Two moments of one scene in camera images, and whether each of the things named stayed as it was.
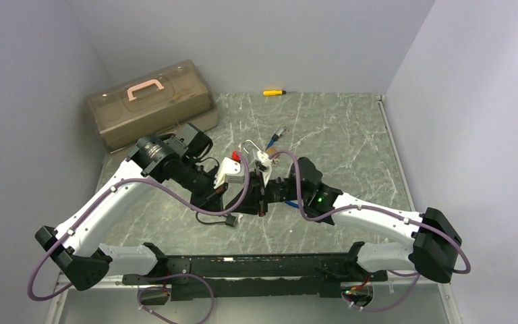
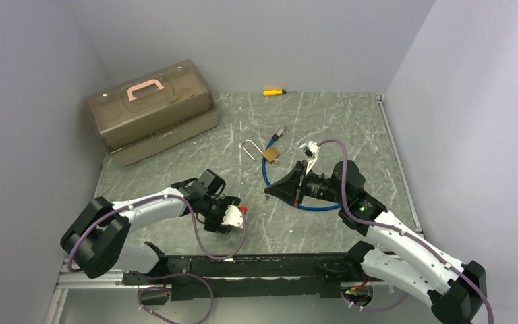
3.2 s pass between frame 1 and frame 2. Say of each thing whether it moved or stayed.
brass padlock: stayed
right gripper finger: moved
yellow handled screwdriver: stayed
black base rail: stayed
